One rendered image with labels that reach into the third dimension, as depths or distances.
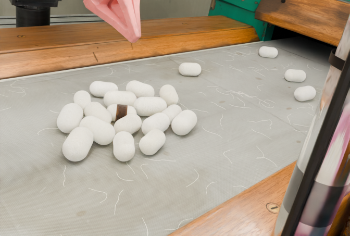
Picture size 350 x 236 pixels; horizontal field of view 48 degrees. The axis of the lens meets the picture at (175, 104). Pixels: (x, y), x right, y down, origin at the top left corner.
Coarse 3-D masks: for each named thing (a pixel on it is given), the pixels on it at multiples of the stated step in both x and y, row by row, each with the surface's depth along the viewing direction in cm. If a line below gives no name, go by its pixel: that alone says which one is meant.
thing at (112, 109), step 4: (112, 104) 40; (116, 104) 40; (108, 108) 40; (112, 108) 40; (116, 108) 40; (128, 108) 40; (132, 108) 40; (112, 112) 39; (128, 112) 40; (132, 112) 40; (112, 116) 39; (112, 120) 40
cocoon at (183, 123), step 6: (180, 114) 40; (186, 114) 40; (192, 114) 41; (174, 120) 39; (180, 120) 39; (186, 120) 39; (192, 120) 40; (174, 126) 39; (180, 126) 39; (186, 126) 39; (192, 126) 40; (174, 132) 40; (180, 132) 39; (186, 132) 39
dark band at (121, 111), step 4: (120, 104) 40; (120, 108) 40; (124, 108) 40; (116, 112) 39; (120, 112) 39; (124, 112) 40; (116, 116) 39; (120, 116) 40; (124, 116) 40; (116, 120) 40
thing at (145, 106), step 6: (138, 102) 41; (144, 102) 41; (150, 102) 42; (156, 102) 42; (162, 102) 42; (138, 108) 41; (144, 108) 41; (150, 108) 42; (156, 108) 42; (162, 108) 42; (138, 114) 42; (144, 114) 42; (150, 114) 42
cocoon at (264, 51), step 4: (260, 48) 70; (264, 48) 70; (268, 48) 70; (272, 48) 70; (260, 52) 70; (264, 52) 70; (268, 52) 70; (272, 52) 70; (276, 52) 70; (264, 56) 70; (268, 56) 70; (272, 56) 70
